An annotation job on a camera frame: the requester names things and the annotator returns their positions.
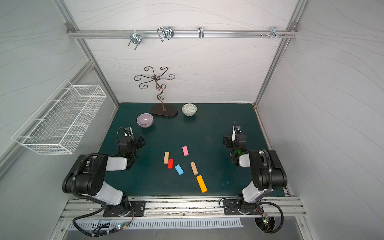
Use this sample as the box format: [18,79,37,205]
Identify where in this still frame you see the natural wood block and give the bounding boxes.
[164,152,170,165]
[191,162,199,176]

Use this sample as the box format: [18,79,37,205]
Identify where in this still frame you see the red block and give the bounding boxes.
[168,159,174,169]

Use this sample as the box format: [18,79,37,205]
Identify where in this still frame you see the pink block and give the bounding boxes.
[182,146,189,156]

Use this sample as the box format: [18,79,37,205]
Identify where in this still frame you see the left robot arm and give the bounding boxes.
[62,127,146,217]

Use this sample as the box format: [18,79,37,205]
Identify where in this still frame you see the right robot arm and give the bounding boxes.
[223,124,288,215]

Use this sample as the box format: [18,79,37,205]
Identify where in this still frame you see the purple bowl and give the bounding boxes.
[137,113,154,128]

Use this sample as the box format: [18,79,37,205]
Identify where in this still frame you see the brown metal jewelry stand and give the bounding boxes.
[134,66,178,117]

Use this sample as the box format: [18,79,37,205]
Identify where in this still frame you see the yellow block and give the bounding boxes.
[196,175,208,193]

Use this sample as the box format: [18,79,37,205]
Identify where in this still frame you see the blue block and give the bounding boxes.
[175,165,184,176]

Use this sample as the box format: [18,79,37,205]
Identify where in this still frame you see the patterned white green bowl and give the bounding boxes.
[182,104,198,117]

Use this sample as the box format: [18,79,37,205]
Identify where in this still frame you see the white vent strip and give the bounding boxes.
[78,218,244,231]

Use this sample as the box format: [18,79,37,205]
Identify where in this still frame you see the metal clamp far left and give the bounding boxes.
[128,32,142,50]

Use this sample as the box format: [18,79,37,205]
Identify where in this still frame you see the metal clamp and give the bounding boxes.
[157,27,175,42]
[260,27,287,39]
[198,27,204,39]
[128,32,142,50]

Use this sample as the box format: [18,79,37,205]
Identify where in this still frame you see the metal clamp far right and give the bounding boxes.
[260,27,287,39]

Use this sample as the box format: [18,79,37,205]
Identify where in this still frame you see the aluminium crossbar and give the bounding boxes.
[67,29,299,39]

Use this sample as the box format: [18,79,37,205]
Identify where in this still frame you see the right black cable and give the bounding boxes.
[254,201,285,235]

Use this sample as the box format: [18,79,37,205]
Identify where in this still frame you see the black cable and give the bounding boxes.
[71,206,135,238]
[254,201,285,235]

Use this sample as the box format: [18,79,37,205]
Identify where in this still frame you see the left black cable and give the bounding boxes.
[71,206,135,238]

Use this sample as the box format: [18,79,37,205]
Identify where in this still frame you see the white wire basket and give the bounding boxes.
[11,80,106,155]

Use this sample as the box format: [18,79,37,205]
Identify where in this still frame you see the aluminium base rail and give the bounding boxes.
[59,196,307,222]

